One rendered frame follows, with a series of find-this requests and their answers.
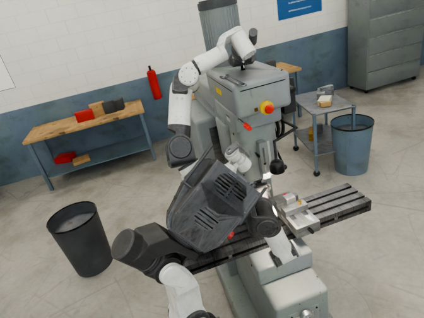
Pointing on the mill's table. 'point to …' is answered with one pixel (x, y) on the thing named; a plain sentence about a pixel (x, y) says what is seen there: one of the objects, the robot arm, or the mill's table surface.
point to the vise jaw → (294, 208)
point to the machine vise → (300, 220)
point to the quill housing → (244, 138)
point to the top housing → (270, 76)
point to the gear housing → (247, 118)
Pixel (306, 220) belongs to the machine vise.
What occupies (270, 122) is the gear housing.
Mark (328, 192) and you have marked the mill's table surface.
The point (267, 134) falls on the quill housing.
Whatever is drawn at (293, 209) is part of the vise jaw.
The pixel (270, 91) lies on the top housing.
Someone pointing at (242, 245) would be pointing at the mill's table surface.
